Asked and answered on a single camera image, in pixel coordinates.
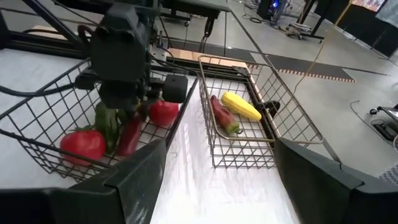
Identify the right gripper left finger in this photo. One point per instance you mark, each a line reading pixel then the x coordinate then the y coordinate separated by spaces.
pixel 93 205

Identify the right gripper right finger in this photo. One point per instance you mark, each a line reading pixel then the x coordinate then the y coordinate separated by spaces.
pixel 326 199

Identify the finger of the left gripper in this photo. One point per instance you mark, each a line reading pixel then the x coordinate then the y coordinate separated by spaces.
pixel 122 115
pixel 142 110

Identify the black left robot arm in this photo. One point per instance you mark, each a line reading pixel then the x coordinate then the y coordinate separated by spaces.
pixel 121 43

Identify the red tomato front left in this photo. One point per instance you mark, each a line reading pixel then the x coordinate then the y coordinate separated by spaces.
pixel 82 146

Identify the wooden mounting board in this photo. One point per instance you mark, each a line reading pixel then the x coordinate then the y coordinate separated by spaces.
pixel 186 55

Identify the pinkish red pepper green stem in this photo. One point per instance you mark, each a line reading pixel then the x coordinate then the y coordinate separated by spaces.
pixel 224 115

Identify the black floor equipment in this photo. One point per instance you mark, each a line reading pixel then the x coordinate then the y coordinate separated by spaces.
pixel 385 127

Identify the yellow corn cob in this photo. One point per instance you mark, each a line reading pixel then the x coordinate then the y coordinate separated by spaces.
pixel 241 106

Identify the dark rolling table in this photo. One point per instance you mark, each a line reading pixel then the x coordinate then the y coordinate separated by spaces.
pixel 196 5

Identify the computer tower blue lights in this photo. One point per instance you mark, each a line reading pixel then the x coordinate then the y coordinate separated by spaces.
pixel 270 7

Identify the black partition panel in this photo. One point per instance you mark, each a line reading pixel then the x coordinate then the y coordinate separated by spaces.
pixel 373 28

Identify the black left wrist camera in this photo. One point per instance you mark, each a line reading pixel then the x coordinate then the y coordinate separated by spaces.
pixel 175 88

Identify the black rig frame post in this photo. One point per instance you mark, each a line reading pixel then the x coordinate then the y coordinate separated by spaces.
pixel 53 21

